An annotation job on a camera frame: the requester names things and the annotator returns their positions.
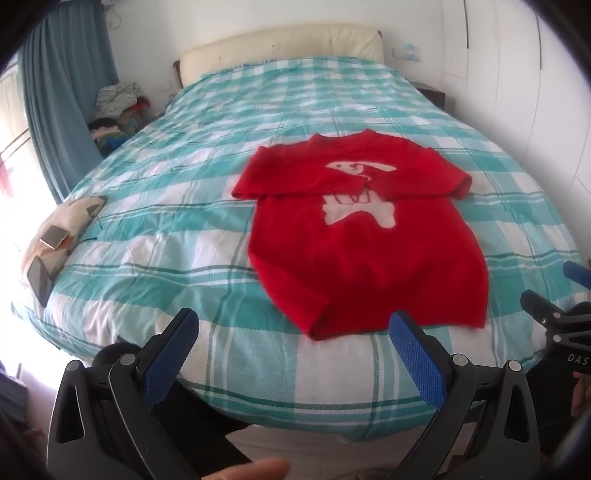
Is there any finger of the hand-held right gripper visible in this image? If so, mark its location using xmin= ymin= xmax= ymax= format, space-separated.
xmin=520 ymin=290 xmax=578 ymax=334
xmin=562 ymin=261 xmax=591 ymax=292

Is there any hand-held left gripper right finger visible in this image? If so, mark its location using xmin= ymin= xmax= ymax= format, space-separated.
xmin=389 ymin=310 xmax=542 ymax=480

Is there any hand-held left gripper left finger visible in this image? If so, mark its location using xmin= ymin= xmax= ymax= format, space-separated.
xmin=46 ymin=308 xmax=200 ymax=480

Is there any red sweater with white print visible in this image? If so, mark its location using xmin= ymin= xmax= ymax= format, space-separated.
xmin=231 ymin=129 xmax=490 ymax=341

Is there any pile of mixed clothes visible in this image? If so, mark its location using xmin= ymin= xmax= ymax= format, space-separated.
xmin=88 ymin=82 xmax=153 ymax=158

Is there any person's right hand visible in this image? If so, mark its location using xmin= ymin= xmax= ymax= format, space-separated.
xmin=573 ymin=373 xmax=591 ymax=417

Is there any person's left hand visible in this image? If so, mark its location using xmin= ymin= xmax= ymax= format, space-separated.
xmin=203 ymin=457 xmax=291 ymax=480

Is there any bed with teal plaid sheet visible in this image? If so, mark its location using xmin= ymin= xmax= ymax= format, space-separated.
xmin=11 ymin=56 xmax=583 ymax=446

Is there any patterned beige pillow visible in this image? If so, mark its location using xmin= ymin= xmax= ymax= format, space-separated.
xmin=22 ymin=196 xmax=109 ymax=287

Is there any white wardrobe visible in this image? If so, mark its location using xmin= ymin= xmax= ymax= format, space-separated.
xmin=441 ymin=0 xmax=591 ymax=222

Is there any dark wooden nightstand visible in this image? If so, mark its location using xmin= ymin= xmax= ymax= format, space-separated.
xmin=409 ymin=82 xmax=446 ymax=110

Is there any blue curtain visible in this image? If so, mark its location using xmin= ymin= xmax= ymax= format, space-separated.
xmin=17 ymin=7 xmax=120 ymax=204

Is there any cream padded headboard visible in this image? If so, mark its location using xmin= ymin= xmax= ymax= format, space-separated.
xmin=179 ymin=24 xmax=385 ymax=88

